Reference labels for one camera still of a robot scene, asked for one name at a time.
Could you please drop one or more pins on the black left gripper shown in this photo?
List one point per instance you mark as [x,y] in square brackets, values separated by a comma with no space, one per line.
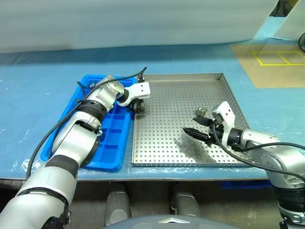
[138,105]

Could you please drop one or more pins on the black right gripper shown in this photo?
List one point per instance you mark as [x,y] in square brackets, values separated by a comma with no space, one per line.
[216,133]

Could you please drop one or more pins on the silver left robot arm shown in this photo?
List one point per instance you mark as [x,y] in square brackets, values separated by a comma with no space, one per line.
[71,143]

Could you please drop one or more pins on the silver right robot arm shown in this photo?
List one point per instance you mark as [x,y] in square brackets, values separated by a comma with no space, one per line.
[274,157]

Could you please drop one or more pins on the blue plastic compartment tray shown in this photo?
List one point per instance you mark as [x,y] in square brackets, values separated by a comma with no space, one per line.
[112,133]

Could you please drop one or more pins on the perforated metal tray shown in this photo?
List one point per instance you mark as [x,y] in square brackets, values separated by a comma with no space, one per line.
[166,133]

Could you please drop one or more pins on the blue plastic crate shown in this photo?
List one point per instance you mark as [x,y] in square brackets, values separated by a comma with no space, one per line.
[245,184]

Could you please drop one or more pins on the grey rounded cylinder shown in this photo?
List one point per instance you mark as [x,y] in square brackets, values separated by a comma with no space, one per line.
[186,202]
[118,205]

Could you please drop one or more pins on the brown mat with yellow tape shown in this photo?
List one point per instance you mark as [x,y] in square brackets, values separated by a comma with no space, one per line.
[269,74]

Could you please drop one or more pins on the white foam backdrop sheet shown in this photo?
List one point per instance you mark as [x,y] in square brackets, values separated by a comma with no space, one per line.
[119,23]

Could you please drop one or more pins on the dark grey robot chest cover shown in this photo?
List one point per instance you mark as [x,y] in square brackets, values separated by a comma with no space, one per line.
[143,224]

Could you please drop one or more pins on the white upright board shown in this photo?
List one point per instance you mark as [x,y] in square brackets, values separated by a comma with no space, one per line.
[290,26]

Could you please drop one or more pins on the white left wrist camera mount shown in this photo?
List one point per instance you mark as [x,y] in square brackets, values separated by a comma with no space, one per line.
[140,90]

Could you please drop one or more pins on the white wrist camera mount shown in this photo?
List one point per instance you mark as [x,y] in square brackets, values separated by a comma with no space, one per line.
[226,112]
[140,90]

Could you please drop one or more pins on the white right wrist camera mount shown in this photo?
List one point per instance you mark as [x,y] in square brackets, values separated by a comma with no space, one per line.
[226,112]

